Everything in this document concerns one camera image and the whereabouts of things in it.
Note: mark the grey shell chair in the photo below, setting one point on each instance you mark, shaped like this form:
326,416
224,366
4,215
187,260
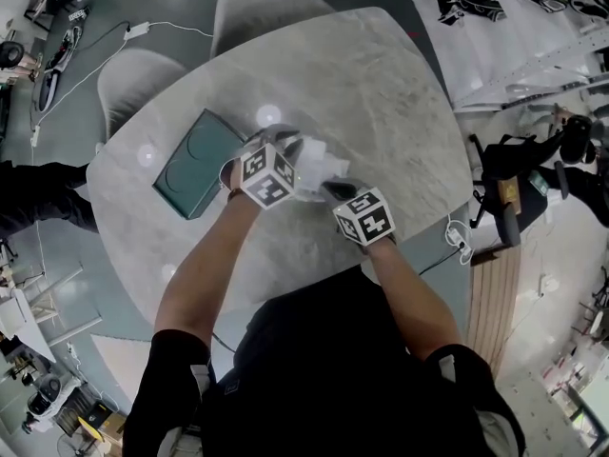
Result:
138,88
266,7

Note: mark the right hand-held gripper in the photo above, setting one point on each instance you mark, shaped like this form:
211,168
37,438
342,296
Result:
366,217

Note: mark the cardboard box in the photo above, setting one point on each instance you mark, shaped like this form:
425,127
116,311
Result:
107,429

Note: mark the white step stool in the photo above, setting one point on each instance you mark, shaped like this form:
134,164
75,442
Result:
43,303

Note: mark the black scooter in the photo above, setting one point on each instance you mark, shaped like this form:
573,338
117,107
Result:
57,69

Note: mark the beige rug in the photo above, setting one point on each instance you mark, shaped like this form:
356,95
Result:
123,374

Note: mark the person's black shirt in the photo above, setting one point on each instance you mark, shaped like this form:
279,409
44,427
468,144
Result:
333,374

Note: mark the white wet wipe pack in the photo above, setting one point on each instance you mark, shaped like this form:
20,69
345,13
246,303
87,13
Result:
319,164

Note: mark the person's left forearm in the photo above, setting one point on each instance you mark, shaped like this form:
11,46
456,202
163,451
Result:
204,274

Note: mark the dark green flat box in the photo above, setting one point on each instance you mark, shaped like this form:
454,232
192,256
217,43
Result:
195,164

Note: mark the person's left hand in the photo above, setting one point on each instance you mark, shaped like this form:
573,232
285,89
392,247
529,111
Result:
233,174

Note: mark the black office chair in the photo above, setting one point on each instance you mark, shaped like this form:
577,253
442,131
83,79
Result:
514,169

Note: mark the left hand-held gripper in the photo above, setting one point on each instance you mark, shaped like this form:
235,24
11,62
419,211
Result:
266,174

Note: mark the wooden slat board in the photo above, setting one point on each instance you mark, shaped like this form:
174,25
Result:
492,312

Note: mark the person's right forearm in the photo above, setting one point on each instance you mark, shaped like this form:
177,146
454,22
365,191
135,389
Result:
414,303

